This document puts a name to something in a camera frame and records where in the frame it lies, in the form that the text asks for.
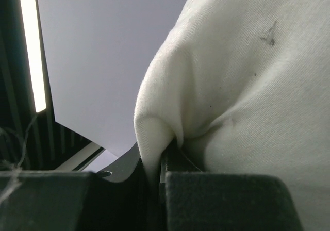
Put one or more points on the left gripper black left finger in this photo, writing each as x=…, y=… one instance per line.
x=115, y=198

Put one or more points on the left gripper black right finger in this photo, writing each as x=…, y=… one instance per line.
x=196, y=200

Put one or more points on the white pillow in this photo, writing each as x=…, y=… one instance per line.
x=243, y=87

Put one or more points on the overhead strip light fixture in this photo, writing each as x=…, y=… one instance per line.
x=31, y=138

